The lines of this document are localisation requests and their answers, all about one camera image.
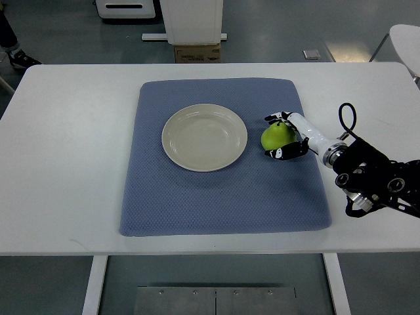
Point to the brown cardboard box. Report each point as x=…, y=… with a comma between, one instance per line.
x=197, y=54

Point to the right white table leg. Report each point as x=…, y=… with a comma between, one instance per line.
x=336, y=284

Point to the blue textured cloth mat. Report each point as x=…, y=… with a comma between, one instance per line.
x=255, y=194

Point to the white round chair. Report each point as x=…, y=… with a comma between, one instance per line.
x=405, y=40

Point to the white cabinet on stand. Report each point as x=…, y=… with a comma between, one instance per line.
x=190, y=22

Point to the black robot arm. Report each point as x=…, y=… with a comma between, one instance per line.
x=372, y=181

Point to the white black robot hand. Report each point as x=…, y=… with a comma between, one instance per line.
x=327, y=149

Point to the white floor machine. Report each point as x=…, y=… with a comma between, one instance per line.
x=125, y=9

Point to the person in dark trousers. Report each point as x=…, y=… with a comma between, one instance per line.
x=10, y=44

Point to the left white table leg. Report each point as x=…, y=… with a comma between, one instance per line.
x=95, y=284

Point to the green pear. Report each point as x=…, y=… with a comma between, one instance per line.
x=277, y=135

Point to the cream ceramic plate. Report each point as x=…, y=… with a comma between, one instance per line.
x=204, y=137

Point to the grey floor outlet plate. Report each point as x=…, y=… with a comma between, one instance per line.
x=311, y=54

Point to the white table leg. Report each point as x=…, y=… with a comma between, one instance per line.
x=336, y=284
x=95, y=284

